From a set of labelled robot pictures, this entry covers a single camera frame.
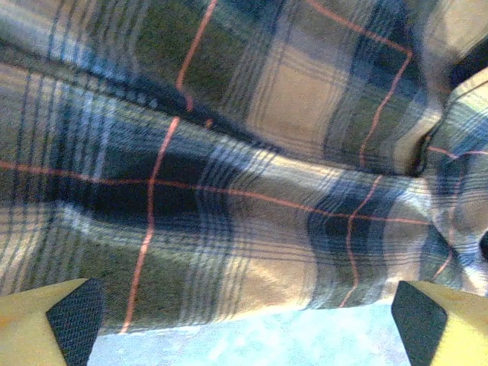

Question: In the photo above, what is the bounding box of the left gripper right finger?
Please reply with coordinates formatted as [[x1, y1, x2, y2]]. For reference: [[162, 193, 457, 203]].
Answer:
[[390, 281, 488, 366]]

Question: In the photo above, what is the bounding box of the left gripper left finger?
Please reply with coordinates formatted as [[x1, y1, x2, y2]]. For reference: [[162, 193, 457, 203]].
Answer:
[[0, 278, 106, 366]]

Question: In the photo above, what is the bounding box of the yellow black plaid shirt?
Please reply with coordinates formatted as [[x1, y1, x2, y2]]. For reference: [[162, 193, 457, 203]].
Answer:
[[0, 0, 488, 336]]

